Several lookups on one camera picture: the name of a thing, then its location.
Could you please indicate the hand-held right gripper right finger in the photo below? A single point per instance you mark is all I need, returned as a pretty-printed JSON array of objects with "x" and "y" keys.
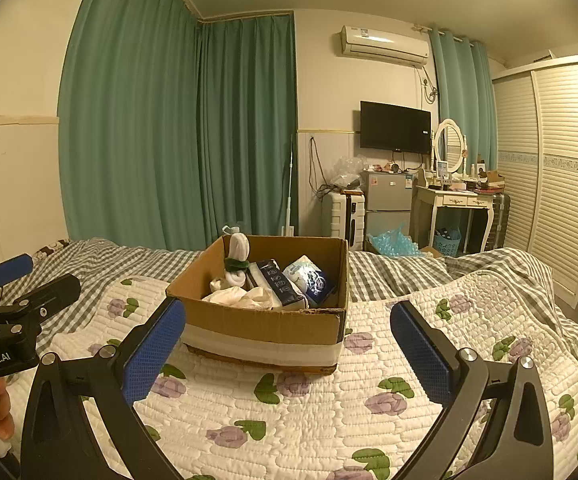
[{"x": 421, "y": 355}]

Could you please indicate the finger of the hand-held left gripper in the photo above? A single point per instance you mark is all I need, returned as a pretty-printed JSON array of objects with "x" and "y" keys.
[
  {"x": 51, "y": 292},
  {"x": 6, "y": 267}
]

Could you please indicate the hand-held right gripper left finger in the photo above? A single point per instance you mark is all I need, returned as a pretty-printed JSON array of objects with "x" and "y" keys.
[{"x": 154, "y": 355}]

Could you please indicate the white cloth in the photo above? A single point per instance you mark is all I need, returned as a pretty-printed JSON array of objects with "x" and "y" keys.
[{"x": 239, "y": 297}]

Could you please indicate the brown cardboard box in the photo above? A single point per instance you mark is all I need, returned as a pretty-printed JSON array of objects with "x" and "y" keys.
[{"x": 264, "y": 330}]

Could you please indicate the white sock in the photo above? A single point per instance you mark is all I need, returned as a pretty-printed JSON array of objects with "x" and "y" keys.
[{"x": 239, "y": 250}]

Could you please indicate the blue and white tissue pack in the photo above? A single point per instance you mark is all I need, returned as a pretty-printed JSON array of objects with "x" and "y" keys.
[{"x": 309, "y": 275}]

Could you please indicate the dark blue tissue pack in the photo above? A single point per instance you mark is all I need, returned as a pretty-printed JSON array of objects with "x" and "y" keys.
[{"x": 279, "y": 282}]

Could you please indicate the floral pillow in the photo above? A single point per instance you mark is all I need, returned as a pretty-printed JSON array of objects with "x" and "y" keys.
[{"x": 54, "y": 248}]

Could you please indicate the blue plastic bags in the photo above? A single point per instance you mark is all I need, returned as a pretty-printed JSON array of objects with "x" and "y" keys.
[{"x": 394, "y": 245}]

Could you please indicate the blue plastic basket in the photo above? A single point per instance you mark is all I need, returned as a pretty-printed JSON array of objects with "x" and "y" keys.
[{"x": 447, "y": 242}]

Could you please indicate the floral quilted bed cover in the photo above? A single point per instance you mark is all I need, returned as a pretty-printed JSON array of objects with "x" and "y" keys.
[{"x": 319, "y": 410}]

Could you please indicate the dark suitcase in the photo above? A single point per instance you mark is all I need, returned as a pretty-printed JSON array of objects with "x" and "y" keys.
[{"x": 500, "y": 220}]

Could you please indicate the white dressing table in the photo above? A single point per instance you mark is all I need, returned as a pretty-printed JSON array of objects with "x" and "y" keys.
[{"x": 456, "y": 200}]

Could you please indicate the white suitcase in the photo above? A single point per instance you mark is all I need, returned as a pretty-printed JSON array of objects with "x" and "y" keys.
[{"x": 341, "y": 217}]

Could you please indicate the grey small fridge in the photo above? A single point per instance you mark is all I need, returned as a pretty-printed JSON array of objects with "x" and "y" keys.
[{"x": 386, "y": 195}]

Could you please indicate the green curtain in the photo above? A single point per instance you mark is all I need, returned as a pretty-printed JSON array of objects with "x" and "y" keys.
[
  {"x": 129, "y": 120},
  {"x": 249, "y": 130},
  {"x": 461, "y": 105}
]

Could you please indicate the clear plastic bag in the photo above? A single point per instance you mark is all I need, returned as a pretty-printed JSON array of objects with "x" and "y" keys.
[{"x": 346, "y": 170}]

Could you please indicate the white oval mirror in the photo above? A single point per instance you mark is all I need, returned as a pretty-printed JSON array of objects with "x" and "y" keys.
[{"x": 448, "y": 142}]

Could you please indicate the white mop pole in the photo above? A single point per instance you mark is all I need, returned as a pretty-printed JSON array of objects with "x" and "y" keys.
[{"x": 289, "y": 185}]

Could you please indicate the white louvred wardrobe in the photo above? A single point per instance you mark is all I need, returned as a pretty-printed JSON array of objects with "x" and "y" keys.
[{"x": 554, "y": 180}]

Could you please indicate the white air conditioner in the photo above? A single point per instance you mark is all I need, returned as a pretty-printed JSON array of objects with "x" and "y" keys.
[{"x": 384, "y": 44}]

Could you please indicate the black wall television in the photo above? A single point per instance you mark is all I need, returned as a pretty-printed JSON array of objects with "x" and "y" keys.
[{"x": 395, "y": 127}]

